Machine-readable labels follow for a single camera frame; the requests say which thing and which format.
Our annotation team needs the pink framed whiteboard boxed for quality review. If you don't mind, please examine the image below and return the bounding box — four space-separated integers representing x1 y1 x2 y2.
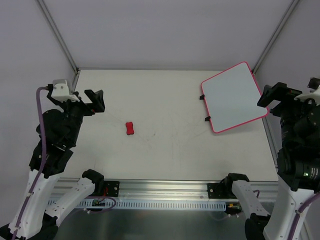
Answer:
200 61 269 134

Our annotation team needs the red bone-shaped eraser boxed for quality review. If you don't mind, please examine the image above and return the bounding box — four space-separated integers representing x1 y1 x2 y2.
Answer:
125 121 135 136

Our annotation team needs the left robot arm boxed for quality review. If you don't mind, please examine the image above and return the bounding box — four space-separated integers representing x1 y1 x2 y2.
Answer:
0 87 105 240

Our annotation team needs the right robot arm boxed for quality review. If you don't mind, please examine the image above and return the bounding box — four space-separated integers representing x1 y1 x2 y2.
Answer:
223 77 320 240

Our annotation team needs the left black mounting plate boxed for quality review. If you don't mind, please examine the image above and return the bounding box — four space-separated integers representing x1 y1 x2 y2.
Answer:
103 180 120 198

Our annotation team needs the black mounting plate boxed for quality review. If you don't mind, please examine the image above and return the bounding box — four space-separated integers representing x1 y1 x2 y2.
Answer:
206 183 228 199
103 180 120 198

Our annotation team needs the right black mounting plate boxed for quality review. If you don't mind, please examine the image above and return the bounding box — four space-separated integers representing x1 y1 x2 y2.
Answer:
206 183 228 199

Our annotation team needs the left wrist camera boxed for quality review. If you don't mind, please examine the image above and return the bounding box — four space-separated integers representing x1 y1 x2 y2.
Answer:
49 79 80 102

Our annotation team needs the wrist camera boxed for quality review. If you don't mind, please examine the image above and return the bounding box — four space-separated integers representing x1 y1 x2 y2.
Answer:
49 79 80 102
294 77 320 105

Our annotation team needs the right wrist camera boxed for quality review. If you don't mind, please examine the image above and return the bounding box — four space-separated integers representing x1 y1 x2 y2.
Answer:
294 77 320 105

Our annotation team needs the wire whiteboard stand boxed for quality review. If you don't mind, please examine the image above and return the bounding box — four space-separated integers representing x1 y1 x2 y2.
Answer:
199 94 211 122

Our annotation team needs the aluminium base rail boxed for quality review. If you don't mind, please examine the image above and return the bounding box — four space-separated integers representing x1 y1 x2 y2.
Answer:
29 177 298 203

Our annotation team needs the white slotted cable duct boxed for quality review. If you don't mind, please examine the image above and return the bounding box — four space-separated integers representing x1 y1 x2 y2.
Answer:
76 198 227 212

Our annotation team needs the right aluminium frame post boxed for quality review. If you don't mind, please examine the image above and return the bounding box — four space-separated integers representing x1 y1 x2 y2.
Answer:
251 0 301 75

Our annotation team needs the aluminium frame post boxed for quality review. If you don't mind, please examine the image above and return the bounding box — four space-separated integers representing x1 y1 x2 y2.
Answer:
251 0 301 75
34 0 81 74

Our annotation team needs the left aluminium frame post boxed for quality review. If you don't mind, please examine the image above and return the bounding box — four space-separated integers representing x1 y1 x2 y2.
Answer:
34 0 81 74

